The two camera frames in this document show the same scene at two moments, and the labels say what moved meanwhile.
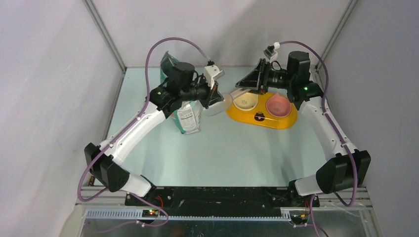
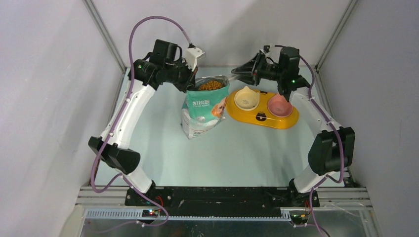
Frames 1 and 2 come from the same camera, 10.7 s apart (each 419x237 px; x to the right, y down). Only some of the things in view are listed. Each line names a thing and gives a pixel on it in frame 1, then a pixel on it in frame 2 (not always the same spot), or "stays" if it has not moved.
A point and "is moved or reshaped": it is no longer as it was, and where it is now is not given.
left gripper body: [200, 91] → [179, 75]
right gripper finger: [255, 79] → [251, 66]
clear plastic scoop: [221, 106] → [233, 76]
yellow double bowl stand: [270, 110] stays
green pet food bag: [186, 115] is moved or reshaped
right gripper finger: [261, 90] → [252, 77]
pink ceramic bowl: [278, 105] stays
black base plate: [224, 201] stays
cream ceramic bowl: [247, 101] stays
